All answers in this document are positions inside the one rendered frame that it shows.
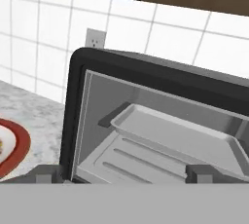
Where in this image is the grey metal baking tray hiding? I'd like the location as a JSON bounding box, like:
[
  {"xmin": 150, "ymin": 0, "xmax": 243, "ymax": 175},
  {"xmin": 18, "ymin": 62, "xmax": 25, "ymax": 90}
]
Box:
[{"xmin": 110, "ymin": 102, "xmax": 249, "ymax": 181}]

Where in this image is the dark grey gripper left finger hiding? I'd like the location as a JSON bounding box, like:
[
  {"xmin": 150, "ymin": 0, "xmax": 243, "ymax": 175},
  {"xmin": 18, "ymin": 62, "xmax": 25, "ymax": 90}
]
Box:
[{"xmin": 7, "ymin": 165, "xmax": 65, "ymax": 185}]

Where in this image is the white wall power outlet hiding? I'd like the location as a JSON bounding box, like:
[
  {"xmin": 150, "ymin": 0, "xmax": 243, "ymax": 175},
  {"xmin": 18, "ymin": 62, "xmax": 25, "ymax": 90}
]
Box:
[{"xmin": 85, "ymin": 27, "xmax": 108, "ymax": 50}]

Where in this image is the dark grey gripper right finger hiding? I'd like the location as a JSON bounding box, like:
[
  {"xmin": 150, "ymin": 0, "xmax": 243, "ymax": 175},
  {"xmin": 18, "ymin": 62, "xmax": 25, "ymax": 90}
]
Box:
[{"xmin": 185, "ymin": 164, "xmax": 249, "ymax": 185}]

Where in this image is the black toaster oven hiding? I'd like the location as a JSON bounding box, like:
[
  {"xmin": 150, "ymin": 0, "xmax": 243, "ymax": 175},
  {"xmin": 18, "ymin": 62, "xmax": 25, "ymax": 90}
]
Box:
[{"xmin": 58, "ymin": 47, "xmax": 249, "ymax": 185}]

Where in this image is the red rimmed white plate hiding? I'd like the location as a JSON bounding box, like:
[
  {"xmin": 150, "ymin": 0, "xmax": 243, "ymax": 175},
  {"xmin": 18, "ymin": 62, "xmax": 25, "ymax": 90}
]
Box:
[{"xmin": 0, "ymin": 118, "xmax": 32, "ymax": 179}]

